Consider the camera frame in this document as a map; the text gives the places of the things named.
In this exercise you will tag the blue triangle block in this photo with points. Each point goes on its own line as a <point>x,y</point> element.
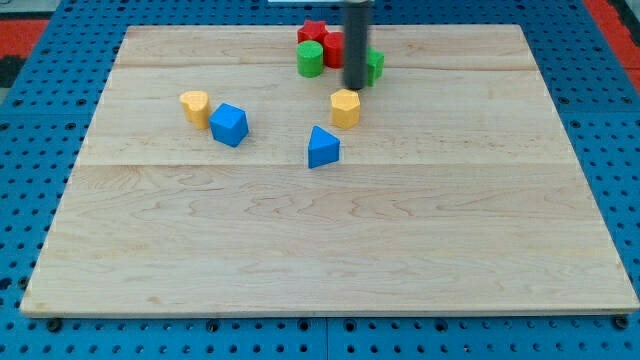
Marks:
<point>323,148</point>

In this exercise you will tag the yellow heart block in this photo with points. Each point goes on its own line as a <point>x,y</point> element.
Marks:
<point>197,108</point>

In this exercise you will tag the blue cube block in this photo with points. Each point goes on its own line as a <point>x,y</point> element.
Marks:
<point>229,125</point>

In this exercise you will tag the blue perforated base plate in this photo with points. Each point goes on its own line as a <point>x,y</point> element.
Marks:
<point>49,107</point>

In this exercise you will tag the green cylinder block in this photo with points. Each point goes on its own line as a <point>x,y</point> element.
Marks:
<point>310,58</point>

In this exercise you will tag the green block behind rod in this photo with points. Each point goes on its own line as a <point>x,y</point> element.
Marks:
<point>375,65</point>

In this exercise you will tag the red star block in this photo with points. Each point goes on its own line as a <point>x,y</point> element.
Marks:
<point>312,30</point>

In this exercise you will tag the light wooden board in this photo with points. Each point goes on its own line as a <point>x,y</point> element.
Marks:
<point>457,194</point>

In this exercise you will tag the red cylinder block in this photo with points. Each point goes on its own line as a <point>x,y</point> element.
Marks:
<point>333,44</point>

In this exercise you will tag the yellow hexagon block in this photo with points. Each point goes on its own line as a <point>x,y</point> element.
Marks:
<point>345,108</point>

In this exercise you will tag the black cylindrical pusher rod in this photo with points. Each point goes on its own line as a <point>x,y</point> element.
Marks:
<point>356,17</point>

